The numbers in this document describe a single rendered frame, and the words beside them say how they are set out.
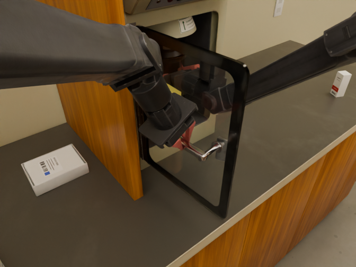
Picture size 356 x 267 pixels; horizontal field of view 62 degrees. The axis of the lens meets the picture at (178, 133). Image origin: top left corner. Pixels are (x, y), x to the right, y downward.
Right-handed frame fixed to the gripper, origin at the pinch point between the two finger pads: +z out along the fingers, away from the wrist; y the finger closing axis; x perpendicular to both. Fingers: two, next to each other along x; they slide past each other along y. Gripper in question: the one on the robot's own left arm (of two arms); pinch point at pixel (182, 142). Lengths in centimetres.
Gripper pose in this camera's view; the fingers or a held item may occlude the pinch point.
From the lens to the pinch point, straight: 60.9
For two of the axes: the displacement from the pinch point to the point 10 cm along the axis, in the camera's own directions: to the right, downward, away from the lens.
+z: 3.2, 5.3, 7.9
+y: -6.5, 7.3, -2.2
